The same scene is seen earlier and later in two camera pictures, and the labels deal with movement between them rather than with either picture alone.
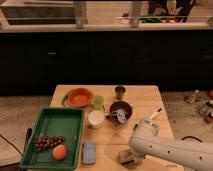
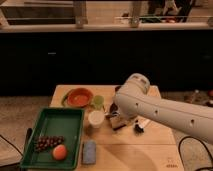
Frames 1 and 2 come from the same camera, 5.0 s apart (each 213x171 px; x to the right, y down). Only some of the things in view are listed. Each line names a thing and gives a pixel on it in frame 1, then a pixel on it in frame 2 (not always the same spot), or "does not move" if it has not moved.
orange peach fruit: x=59 y=152 does not move
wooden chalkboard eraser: x=126 y=157 → x=117 y=122
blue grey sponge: x=89 y=152 does not move
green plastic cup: x=98 y=102 does not move
